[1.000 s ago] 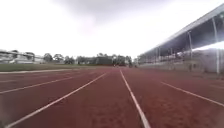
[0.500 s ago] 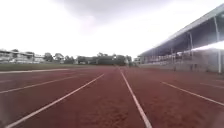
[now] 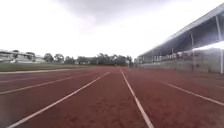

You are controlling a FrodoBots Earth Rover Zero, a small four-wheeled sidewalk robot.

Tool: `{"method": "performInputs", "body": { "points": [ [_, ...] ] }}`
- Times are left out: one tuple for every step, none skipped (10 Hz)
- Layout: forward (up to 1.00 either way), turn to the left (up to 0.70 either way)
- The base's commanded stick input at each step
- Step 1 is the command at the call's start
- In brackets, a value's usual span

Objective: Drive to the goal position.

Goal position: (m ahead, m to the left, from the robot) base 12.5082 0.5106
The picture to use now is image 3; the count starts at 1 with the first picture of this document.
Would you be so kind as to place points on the row of trees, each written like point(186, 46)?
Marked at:
point(100, 60)

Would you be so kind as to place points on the red running track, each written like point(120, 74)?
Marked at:
point(110, 103)

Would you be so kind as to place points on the pale kerb strip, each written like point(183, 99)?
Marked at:
point(33, 71)

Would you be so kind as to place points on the green grass field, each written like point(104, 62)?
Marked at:
point(30, 66)

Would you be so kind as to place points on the covered grandstand building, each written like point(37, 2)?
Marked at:
point(196, 50)

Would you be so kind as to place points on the pale low buildings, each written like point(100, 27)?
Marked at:
point(20, 57)

